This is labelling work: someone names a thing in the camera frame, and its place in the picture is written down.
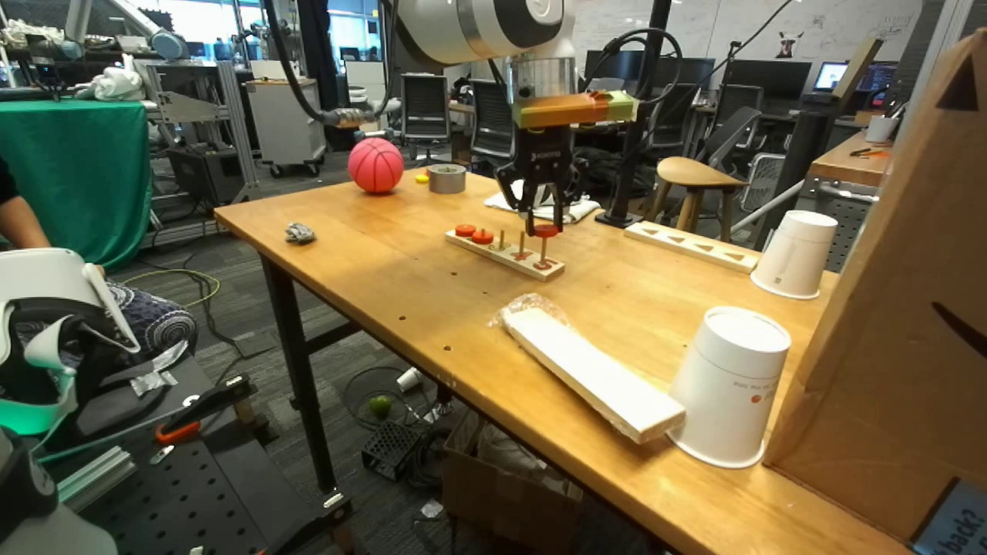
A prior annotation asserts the bare person forearm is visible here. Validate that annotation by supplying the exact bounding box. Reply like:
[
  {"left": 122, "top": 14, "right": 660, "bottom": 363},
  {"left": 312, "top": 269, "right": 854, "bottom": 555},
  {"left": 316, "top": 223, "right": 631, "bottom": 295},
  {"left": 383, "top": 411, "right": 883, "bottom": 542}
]
[{"left": 0, "top": 152, "right": 52, "bottom": 252}]

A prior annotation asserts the black metal pole stand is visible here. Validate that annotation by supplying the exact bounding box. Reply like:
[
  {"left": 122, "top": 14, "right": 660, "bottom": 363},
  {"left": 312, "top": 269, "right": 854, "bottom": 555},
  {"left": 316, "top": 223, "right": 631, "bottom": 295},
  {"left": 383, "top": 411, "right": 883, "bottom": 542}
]
[{"left": 598, "top": 0, "right": 674, "bottom": 232}]

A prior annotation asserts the pink basketball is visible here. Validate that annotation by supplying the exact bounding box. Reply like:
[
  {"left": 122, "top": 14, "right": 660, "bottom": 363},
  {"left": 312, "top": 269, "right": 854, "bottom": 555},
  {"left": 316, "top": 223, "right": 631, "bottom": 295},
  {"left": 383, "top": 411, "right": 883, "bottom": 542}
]
[{"left": 344, "top": 136, "right": 406, "bottom": 196}]

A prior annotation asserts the black metal table leg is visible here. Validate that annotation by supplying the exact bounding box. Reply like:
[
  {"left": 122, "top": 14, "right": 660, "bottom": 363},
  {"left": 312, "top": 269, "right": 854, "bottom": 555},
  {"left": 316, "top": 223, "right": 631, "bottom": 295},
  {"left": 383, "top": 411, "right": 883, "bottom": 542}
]
[{"left": 257, "top": 252, "right": 356, "bottom": 521}]

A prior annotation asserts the large cardboard box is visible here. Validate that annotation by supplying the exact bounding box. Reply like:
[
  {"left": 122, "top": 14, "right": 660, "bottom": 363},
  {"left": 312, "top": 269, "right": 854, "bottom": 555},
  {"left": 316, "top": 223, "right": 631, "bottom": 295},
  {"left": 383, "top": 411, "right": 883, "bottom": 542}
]
[{"left": 763, "top": 29, "right": 987, "bottom": 548}]

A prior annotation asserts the long wooden workbench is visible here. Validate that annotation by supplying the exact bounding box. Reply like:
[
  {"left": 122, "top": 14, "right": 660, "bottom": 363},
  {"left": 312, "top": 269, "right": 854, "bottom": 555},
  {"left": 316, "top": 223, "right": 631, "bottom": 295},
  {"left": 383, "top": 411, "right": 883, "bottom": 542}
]
[{"left": 805, "top": 129, "right": 897, "bottom": 194}]

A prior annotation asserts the crumpled foil ball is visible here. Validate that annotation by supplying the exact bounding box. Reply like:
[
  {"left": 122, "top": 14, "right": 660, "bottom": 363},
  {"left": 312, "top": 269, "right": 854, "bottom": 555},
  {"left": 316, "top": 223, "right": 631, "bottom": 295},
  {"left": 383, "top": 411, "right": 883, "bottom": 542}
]
[{"left": 285, "top": 220, "right": 321, "bottom": 248}]

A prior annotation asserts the grey patterned fabric bundle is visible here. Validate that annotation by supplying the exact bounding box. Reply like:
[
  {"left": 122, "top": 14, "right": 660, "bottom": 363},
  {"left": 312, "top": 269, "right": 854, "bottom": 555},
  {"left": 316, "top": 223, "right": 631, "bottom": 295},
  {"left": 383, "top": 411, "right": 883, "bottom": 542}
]
[{"left": 105, "top": 276, "right": 203, "bottom": 359}]

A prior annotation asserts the black orange handled tool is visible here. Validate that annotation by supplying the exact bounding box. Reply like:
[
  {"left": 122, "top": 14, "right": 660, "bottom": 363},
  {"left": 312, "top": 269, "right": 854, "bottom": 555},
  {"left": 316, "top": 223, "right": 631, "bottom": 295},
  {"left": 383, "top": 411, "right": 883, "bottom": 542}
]
[{"left": 152, "top": 371, "right": 258, "bottom": 446}]

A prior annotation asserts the grey mesh office chair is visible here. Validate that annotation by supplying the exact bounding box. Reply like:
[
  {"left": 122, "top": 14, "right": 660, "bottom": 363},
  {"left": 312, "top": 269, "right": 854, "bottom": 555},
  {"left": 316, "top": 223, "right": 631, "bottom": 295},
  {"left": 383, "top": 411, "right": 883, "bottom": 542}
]
[
  {"left": 399, "top": 70, "right": 455, "bottom": 165},
  {"left": 644, "top": 80, "right": 704, "bottom": 153},
  {"left": 467, "top": 77, "right": 521, "bottom": 164}
]

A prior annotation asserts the lit blue computer monitor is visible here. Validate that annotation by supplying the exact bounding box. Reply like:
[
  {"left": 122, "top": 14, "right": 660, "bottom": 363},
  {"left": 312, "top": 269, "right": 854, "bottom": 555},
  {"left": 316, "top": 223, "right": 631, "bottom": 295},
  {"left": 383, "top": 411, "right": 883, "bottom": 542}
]
[{"left": 808, "top": 59, "right": 854, "bottom": 99}]

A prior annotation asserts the green cloth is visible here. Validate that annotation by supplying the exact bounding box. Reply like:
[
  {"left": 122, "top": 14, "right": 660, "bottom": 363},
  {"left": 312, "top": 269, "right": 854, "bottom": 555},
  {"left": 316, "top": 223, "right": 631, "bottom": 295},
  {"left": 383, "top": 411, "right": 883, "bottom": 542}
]
[{"left": 0, "top": 96, "right": 154, "bottom": 269}]

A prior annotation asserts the black camera cable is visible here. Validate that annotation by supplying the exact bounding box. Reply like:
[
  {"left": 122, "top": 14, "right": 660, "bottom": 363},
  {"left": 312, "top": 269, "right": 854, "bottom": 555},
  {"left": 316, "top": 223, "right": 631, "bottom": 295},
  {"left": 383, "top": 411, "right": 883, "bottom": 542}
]
[{"left": 598, "top": 24, "right": 689, "bottom": 111}]

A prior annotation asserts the small brown cardboard box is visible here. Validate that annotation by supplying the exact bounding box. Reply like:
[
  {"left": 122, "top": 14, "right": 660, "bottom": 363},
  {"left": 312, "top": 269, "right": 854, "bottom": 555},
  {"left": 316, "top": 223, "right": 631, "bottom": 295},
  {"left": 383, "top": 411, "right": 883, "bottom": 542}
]
[{"left": 437, "top": 446, "right": 596, "bottom": 555}]

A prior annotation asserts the white wooden peg board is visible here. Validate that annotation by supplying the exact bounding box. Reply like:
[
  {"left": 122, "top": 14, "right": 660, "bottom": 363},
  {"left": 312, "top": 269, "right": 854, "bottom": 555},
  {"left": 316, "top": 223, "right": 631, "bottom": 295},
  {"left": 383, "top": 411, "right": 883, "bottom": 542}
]
[{"left": 443, "top": 224, "right": 568, "bottom": 282}]

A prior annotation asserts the round wooden stool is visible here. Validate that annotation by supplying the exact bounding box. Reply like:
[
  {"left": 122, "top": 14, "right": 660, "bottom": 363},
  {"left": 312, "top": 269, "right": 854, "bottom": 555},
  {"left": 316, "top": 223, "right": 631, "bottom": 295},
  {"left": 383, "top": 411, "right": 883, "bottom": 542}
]
[{"left": 652, "top": 153, "right": 746, "bottom": 236}]

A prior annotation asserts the orange yellow camera mount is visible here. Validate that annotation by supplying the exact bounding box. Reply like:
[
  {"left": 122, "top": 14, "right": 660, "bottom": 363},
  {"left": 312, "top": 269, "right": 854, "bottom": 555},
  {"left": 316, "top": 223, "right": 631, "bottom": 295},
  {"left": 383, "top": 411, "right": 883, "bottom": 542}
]
[{"left": 512, "top": 85, "right": 644, "bottom": 136}]

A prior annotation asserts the grey metal table frame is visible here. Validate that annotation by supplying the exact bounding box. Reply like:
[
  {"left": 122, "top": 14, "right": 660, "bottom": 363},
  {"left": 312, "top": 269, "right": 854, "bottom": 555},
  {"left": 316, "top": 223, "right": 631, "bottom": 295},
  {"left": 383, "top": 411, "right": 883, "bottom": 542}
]
[{"left": 137, "top": 54, "right": 262, "bottom": 196}]

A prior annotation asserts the black plastic crate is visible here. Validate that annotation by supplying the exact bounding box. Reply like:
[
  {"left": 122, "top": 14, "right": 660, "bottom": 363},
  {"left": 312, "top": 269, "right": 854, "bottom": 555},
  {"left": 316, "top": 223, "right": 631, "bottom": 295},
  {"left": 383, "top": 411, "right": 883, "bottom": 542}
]
[{"left": 358, "top": 411, "right": 448, "bottom": 483}]

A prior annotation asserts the grey tape roll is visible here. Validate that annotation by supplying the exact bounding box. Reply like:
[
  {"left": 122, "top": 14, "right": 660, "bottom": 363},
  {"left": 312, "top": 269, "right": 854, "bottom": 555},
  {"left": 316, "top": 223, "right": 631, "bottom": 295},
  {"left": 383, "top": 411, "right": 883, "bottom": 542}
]
[{"left": 423, "top": 164, "right": 469, "bottom": 196}]

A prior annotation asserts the white green headset device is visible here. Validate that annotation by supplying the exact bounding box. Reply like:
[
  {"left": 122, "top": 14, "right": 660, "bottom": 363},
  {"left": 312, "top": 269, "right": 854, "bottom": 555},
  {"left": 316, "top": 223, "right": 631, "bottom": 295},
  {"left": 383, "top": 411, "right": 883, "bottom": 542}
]
[{"left": 0, "top": 242, "right": 141, "bottom": 445}]

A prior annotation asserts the dark computer monitor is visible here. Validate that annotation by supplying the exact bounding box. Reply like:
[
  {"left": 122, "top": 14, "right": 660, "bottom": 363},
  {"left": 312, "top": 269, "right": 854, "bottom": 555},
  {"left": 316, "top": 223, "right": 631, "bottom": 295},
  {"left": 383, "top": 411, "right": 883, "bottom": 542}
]
[
  {"left": 579, "top": 47, "right": 649, "bottom": 82},
  {"left": 721, "top": 54, "right": 814, "bottom": 106},
  {"left": 657, "top": 51, "right": 719, "bottom": 93}
]

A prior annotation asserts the white crumpled plastic bag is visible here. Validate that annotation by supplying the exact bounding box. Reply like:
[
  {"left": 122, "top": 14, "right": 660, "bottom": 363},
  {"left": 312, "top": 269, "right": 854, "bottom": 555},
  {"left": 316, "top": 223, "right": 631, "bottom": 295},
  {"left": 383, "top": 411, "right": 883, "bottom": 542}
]
[{"left": 84, "top": 51, "right": 149, "bottom": 106}]

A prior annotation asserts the long white wrapped board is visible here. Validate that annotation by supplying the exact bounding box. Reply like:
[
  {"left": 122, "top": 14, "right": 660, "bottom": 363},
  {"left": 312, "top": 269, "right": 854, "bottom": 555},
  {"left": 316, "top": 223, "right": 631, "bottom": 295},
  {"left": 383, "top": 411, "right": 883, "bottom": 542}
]
[{"left": 496, "top": 289, "right": 691, "bottom": 446}]

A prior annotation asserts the aluminium extrusion bar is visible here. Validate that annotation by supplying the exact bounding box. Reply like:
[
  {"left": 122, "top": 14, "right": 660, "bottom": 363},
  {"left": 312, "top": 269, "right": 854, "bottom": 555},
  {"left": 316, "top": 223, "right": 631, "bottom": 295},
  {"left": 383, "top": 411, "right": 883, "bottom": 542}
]
[{"left": 52, "top": 445, "right": 139, "bottom": 514}]

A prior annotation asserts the light wooden hole strip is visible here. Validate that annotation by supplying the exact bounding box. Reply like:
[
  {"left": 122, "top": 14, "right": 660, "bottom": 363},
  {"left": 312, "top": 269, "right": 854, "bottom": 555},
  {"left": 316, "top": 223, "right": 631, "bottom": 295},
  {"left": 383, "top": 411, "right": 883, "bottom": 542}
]
[{"left": 624, "top": 220, "right": 765, "bottom": 276}]

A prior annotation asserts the white rolling cabinet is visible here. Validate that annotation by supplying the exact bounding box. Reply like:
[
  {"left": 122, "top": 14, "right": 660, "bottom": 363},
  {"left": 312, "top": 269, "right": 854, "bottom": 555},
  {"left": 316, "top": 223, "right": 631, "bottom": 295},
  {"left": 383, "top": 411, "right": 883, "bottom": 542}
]
[{"left": 244, "top": 74, "right": 331, "bottom": 175}]

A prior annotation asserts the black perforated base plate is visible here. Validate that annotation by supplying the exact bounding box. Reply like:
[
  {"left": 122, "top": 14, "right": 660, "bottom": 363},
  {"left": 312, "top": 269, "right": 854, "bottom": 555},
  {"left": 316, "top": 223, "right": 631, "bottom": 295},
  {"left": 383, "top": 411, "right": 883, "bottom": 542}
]
[{"left": 73, "top": 433, "right": 333, "bottom": 555}]

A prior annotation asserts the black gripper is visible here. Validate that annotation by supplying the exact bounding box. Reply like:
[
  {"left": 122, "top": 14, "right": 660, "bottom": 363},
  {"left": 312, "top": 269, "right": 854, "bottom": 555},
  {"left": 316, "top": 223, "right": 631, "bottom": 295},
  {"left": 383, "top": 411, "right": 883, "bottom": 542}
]
[{"left": 492, "top": 122, "right": 579, "bottom": 234}]

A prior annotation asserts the white paper cup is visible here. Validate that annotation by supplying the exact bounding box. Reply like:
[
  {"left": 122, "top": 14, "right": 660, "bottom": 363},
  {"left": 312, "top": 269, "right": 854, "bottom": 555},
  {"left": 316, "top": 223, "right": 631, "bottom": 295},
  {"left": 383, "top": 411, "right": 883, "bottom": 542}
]
[
  {"left": 746, "top": 206, "right": 843, "bottom": 304},
  {"left": 667, "top": 301, "right": 795, "bottom": 476}
]

